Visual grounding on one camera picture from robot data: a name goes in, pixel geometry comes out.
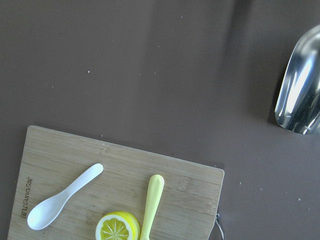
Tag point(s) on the white ceramic spoon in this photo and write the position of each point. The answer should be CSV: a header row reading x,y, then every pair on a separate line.
x,y
43,214

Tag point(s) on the yellow plastic knife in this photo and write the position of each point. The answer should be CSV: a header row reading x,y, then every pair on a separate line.
x,y
153,197

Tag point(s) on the bamboo cutting board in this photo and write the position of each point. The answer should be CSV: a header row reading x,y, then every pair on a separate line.
x,y
52,160

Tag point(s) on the half lemon slice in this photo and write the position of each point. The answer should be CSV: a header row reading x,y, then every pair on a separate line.
x,y
118,225

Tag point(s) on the steel scoop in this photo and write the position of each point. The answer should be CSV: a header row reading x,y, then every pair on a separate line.
x,y
298,104

